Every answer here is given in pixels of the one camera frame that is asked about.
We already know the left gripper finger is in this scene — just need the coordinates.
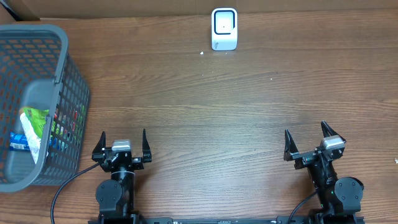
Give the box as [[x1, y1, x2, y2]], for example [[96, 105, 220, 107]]
[[142, 129, 152, 162], [93, 131, 106, 153]]

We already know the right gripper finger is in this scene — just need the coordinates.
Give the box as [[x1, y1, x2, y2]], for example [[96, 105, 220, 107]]
[[284, 129, 299, 161], [321, 120, 346, 142]]

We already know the white tube gold cap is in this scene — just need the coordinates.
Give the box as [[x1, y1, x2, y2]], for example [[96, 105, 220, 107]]
[[20, 113, 41, 164]]

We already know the green snack bag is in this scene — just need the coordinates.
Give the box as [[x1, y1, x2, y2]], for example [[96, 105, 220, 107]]
[[19, 106, 49, 139]]

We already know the blue snack bar wrapper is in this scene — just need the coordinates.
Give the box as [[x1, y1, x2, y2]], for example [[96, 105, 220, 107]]
[[9, 132, 30, 151]]

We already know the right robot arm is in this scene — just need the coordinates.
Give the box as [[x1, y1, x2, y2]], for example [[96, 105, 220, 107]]
[[284, 121, 364, 223]]

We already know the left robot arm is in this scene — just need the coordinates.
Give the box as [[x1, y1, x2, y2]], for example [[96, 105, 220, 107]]
[[91, 131, 152, 220]]

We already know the white barcode scanner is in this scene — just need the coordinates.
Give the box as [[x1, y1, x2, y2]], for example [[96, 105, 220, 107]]
[[211, 7, 238, 51]]

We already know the grey plastic mesh basket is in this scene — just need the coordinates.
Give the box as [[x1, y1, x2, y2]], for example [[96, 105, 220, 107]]
[[1, 24, 90, 193]]

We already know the cardboard back panel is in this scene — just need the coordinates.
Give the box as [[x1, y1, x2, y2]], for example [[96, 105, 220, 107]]
[[5, 0, 397, 20]]

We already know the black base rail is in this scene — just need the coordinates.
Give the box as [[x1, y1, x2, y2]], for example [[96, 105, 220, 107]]
[[88, 215, 365, 224]]

